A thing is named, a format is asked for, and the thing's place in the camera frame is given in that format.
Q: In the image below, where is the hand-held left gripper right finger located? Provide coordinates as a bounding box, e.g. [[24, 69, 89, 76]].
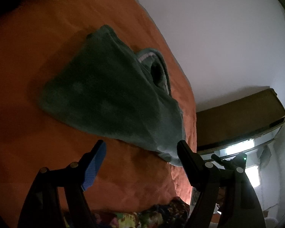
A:
[[177, 141, 266, 228]]

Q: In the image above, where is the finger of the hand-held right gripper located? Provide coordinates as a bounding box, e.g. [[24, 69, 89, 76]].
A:
[[211, 154, 231, 169]]

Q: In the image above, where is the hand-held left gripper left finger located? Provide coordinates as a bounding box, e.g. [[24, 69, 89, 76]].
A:
[[18, 140, 107, 228]]

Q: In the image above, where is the dark green fleece jacket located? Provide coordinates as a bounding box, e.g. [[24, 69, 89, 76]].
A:
[[38, 24, 184, 167]]

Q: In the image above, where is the brown wooden cabinet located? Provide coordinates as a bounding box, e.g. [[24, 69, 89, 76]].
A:
[[196, 88, 285, 152]]

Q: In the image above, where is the orange blanket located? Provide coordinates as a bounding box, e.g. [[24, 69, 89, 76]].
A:
[[0, 0, 197, 228]]

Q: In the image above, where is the floral patterned cloth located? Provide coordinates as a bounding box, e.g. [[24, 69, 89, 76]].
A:
[[64, 197, 190, 228]]

